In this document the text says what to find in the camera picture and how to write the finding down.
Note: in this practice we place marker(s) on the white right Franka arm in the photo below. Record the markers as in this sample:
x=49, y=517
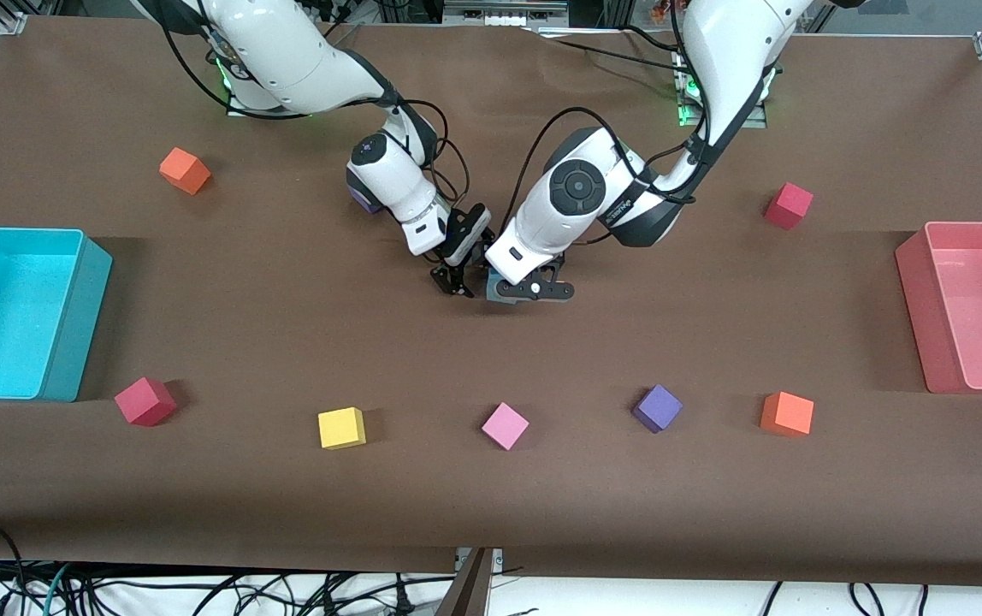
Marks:
x=286, y=51

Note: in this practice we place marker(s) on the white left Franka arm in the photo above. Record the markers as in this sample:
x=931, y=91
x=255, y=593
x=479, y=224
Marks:
x=730, y=51

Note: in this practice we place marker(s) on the purple foam block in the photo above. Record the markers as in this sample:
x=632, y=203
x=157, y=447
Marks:
x=360, y=201
x=658, y=405

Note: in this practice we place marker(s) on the pink foam block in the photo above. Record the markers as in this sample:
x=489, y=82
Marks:
x=505, y=424

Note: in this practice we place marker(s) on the brown table cover sheet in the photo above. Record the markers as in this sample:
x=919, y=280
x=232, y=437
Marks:
x=286, y=342

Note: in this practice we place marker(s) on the yellow foam block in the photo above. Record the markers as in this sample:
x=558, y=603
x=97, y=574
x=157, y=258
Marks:
x=341, y=427

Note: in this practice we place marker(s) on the red foam block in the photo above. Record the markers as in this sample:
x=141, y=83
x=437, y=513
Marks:
x=143, y=399
x=789, y=205

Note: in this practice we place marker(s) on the orange foam block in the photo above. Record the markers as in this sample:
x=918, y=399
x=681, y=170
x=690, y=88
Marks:
x=789, y=413
x=185, y=171

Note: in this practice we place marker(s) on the brown wooden beam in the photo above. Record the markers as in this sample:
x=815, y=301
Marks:
x=470, y=590

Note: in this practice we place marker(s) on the cyan plastic bin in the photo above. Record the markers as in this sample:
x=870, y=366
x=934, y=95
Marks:
x=3, y=316

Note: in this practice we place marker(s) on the silver aluminium frame rail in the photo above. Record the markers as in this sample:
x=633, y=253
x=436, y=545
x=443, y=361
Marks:
x=499, y=13

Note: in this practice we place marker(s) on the small aluminium bracket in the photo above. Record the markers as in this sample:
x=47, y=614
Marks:
x=498, y=558

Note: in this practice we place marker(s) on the aluminium corner bracket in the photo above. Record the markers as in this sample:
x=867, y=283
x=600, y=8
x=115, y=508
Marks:
x=10, y=24

